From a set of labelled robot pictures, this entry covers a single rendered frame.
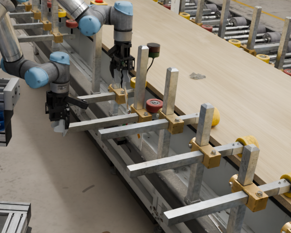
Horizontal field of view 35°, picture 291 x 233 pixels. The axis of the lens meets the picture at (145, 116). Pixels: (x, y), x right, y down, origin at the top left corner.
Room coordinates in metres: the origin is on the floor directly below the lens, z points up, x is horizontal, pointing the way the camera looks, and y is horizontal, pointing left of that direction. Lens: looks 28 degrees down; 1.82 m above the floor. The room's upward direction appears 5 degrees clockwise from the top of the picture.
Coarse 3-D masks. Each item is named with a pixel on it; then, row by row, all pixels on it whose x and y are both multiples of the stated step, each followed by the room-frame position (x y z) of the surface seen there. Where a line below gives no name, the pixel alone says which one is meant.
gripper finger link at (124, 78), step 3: (123, 72) 1.80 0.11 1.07; (126, 72) 1.80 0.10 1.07; (123, 75) 1.80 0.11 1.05; (126, 75) 1.79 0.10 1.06; (123, 78) 1.80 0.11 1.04; (126, 78) 1.79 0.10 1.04; (129, 78) 1.77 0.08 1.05; (123, 81) 1.80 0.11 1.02; (126, 81) 1.79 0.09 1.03; (129, 81) 1.77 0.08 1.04; (123, 84) 1.80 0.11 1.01
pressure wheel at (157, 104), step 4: (148, 100) 1.88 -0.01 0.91; (152, 100) 1.89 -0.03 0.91; (156, 100) 1.89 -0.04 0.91; (160, 100) 1.89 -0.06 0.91; (148, 104) 1.84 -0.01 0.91; (152, 104) 1.84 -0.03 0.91; (156, 104) 1.85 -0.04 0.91; (160, 104) 1.85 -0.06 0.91; (148, 108) 1.84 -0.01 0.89; (152, 108) 1.83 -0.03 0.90; (156, 108) 1.83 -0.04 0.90; (160, 108) 1.84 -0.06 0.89; (152, 112) 1.83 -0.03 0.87; (156, 112) 1.83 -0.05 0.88; (152, 120) 1.86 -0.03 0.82
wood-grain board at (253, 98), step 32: (128, 0) 3.69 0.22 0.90; (160, 32) 2.93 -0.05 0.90; (192, 32) 3.00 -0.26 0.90; (160, 64) 2.36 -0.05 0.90; (192, 64) 2.40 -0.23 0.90; (224, 64) 2.45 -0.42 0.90; (256, 64) 2.50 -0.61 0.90; (160, 96) 1.99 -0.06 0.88; (192, 96) 1.98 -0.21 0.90; (224, 96) 2.02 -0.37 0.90; (256, 96) 2.05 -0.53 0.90; (288, 96) 2.09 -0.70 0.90; (224, 128) 1.70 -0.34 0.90; (256, 128) 1.72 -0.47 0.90; (288, 128) 1.75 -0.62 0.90; (288, 160) 1.49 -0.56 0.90
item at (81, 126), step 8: (96, 120) 1.73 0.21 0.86; (104, 120) 1.74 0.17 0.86; (112, 120) 1.75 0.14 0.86; (120, 120) 1.77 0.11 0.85; (128, 120) 1.79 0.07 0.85; (136, 120) 1.81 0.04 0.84; (72, 128) 1.66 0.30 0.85; (80, 128) 1.68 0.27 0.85; (88, 128) 1.69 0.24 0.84; (96, 128) 1.71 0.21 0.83
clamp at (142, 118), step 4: (132, 104) 1.90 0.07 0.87; (132, 108) 1.87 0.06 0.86; (144, 108) 1.87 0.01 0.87; (132, 112) 1.87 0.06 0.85; (136, 112) 1.83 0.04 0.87; (140, 112) 1.83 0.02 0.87; (148, 112) 1.83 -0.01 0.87; (140, 116) 1.80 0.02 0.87; (144, 116) 1.79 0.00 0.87; (148, 116) 1.80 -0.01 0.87; (140, 120) 1.79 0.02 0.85; (144, 120) 1.79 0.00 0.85; (148, 120) 1.80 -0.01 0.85
